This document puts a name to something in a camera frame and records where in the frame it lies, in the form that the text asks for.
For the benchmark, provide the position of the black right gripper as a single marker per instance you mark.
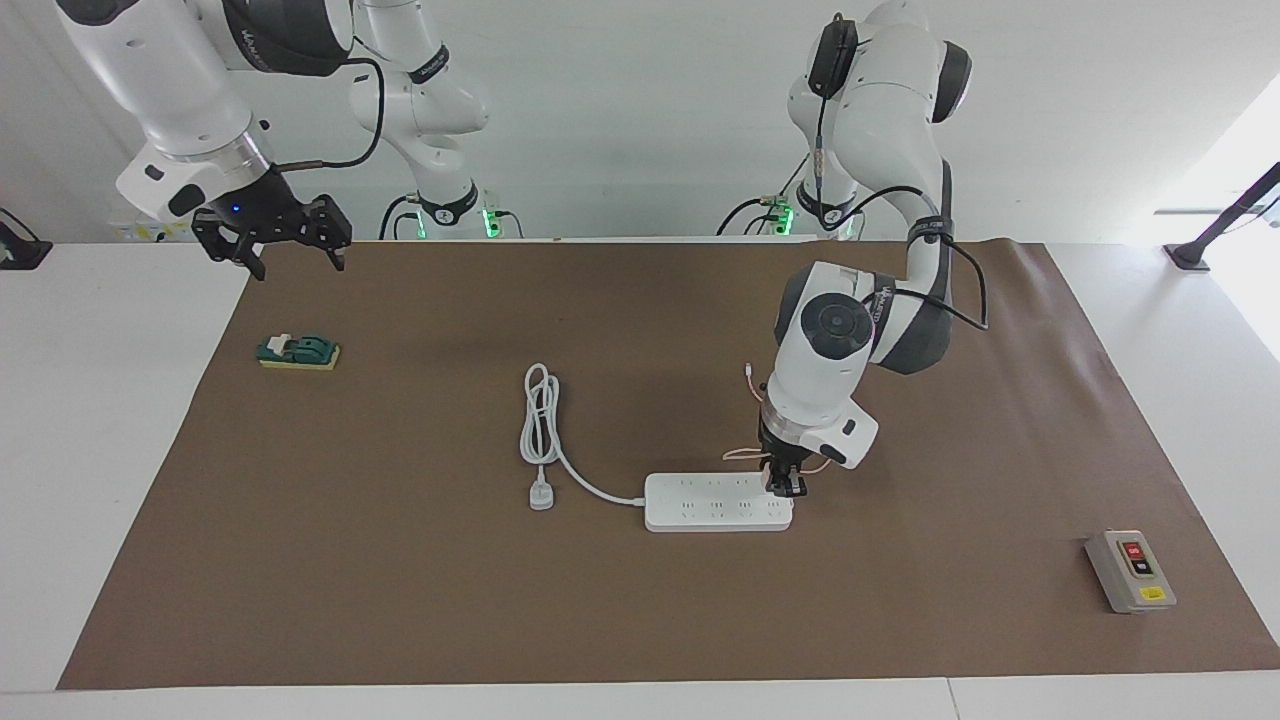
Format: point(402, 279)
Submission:
point(260, 210)

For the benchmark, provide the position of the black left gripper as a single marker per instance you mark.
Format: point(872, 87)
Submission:
point(785, 450)

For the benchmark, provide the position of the white power strip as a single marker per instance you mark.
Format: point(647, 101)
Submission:
point(700, 505)

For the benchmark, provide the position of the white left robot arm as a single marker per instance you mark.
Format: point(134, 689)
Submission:
point(830, 370)

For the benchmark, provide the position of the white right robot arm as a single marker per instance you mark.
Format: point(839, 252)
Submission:
point(160, 80)

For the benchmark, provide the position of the white boxes with yellow stickers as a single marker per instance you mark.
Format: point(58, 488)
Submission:
point(140, 233)

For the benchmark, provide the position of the black table clamp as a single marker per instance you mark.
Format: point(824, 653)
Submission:
point(20, 252)

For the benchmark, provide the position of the brown table mat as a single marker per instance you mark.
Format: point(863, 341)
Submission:
point(400, 580)

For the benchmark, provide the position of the black clamp stand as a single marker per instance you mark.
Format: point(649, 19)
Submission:
point(1225, 215)

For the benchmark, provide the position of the green knife switch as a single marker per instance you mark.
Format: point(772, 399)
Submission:
point(300, 352)

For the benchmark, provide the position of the grey push-button switch box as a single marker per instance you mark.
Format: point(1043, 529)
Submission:
point(1130, 575)

